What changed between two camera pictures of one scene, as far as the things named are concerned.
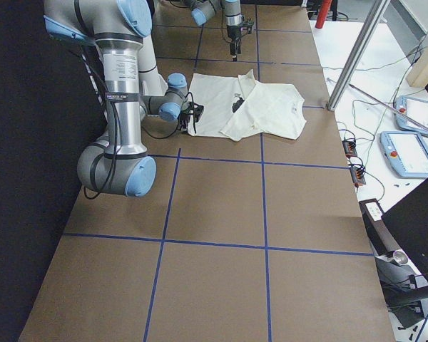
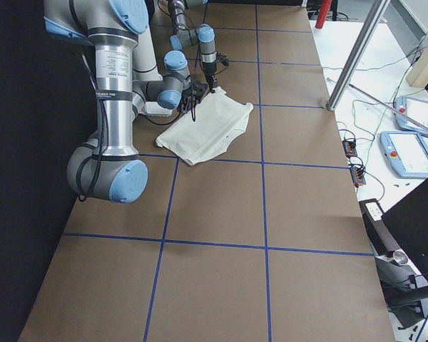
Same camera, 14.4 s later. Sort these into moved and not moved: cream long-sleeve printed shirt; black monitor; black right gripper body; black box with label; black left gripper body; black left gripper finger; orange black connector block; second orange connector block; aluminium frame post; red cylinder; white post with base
Moved: cream long-sleeve printed shirt; black right gripper body; black left gripper finger; black left gripper body
Not moved: black monitor; orange black connector block; red cylinder; black box with label; white post with base; aluminium frame post; second orange connector block
